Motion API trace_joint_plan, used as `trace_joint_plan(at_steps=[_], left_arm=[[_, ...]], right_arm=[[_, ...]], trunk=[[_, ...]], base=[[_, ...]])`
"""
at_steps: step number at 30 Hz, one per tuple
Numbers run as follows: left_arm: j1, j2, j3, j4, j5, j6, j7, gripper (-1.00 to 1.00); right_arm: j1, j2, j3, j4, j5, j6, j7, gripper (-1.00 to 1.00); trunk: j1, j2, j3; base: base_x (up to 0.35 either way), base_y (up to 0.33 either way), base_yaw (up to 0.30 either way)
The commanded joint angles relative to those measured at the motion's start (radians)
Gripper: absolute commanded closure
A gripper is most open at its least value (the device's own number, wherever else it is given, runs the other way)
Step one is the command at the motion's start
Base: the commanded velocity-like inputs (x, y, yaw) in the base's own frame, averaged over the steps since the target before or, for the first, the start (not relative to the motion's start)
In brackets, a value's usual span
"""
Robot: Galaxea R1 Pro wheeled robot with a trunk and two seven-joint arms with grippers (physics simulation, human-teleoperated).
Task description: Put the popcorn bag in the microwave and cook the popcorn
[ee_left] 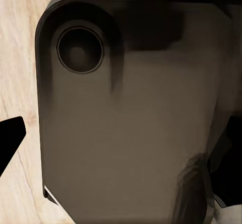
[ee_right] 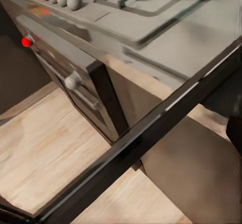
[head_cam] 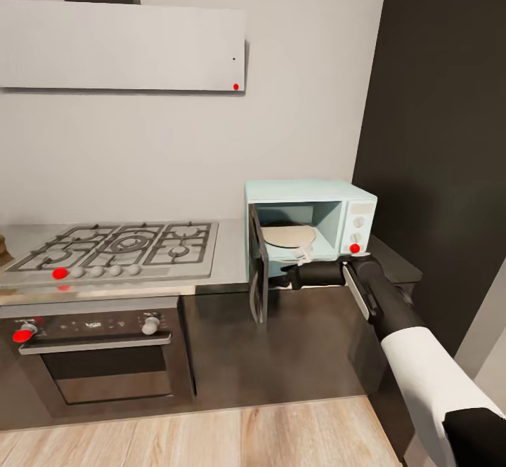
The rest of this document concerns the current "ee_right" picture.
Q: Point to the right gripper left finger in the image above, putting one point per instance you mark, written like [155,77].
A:
[12,133]

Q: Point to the oven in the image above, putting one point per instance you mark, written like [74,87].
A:
[137,165]

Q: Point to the microwave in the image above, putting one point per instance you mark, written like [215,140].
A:
[98,83]

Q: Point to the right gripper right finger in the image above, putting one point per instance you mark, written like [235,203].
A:
[234,132]

